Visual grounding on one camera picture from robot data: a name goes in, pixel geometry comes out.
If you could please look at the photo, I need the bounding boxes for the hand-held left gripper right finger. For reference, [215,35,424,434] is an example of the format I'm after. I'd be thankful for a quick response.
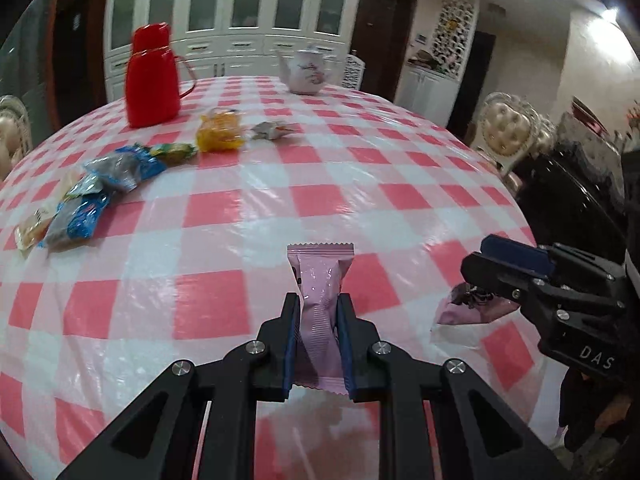
[336,294,588,480]

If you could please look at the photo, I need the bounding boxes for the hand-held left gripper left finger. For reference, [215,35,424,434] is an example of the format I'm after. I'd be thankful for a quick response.
[55,292,303,480]

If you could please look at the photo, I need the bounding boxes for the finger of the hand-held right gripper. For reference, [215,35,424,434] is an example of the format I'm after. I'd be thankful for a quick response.
[480,234,556,279]
[460,252,627,311]

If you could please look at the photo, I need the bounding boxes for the pink striped snack packet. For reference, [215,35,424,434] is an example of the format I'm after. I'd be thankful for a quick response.
[287,242,355,397]

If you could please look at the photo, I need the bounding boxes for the clear packet yellow biscuits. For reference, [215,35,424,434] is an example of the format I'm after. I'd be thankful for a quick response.
[14,207,56,253]

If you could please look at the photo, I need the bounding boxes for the person's right hand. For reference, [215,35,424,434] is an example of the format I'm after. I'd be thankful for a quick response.
[559,367,633,453]

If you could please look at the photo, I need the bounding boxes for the dark glossy object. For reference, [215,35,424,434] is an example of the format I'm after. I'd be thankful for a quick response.
[515,150,628,263]

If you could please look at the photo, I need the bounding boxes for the cream tufted chair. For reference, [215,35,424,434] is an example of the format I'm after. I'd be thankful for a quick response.
[0,95,32,181]
[475,92,556,176]

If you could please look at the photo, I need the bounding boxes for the grey speckled object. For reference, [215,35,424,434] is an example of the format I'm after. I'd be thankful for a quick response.
[555,110,622,161]

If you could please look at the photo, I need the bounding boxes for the red white checked tablecloth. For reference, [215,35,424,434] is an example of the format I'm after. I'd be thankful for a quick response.
[0,76,551,480]

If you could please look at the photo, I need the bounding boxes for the red decoration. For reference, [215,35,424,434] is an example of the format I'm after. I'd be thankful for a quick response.
[570,97,640,135]

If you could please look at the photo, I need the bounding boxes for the dark doorway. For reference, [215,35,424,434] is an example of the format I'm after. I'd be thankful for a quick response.
[447,30,496,133]

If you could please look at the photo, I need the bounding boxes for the white low cabinet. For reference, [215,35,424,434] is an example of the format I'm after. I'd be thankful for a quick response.
[395,62,463,126]

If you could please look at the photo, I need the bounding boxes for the silver candy wrapper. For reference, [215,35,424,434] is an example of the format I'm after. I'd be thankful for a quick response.
[250,120,301,142]

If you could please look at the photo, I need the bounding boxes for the brown ornament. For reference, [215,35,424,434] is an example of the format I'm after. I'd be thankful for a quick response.
[407,50,442,68]

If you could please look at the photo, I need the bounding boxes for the yellow snack packet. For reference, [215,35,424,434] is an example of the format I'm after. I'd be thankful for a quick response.
[196,108,246,153]

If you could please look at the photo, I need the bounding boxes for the green snack packet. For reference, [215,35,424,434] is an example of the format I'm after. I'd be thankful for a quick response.
[150,142,197,166]

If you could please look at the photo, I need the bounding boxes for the white lattice screen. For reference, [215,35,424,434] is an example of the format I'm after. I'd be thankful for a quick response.
[431,0,480,78]

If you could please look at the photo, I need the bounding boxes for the white carved chair back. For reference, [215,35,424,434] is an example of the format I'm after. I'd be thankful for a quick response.
[342,52,366,91]

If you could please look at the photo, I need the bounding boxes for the blue packet dark contents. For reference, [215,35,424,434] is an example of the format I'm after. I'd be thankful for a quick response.
[84,145,166,193]

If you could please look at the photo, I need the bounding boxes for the long blue snack packet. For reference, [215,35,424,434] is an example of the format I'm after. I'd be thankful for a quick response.
[37,192,112,252]

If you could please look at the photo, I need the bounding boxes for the dark wooden door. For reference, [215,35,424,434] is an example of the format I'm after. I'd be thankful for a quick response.
[350,0,418,103]

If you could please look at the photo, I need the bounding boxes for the small silver blue packet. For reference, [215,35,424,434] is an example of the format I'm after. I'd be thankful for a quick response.
[65,172,108,198]

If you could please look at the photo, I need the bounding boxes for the white floral teapot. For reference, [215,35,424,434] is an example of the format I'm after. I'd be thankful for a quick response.
[276,44,337,96]

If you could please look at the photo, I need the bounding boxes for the pale white snack packet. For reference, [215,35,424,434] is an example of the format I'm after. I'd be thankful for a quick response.
[47,172,83,216]

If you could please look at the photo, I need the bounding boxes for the red thermos jug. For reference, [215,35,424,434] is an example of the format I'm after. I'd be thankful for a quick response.
[125,22,197,129]

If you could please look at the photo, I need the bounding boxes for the white glass-door cabinet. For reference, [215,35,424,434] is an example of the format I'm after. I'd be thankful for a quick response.
[104,0,368,103]

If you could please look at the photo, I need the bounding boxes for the wooden framed glass door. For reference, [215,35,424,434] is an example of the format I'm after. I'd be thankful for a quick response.
[47,0,108,126]

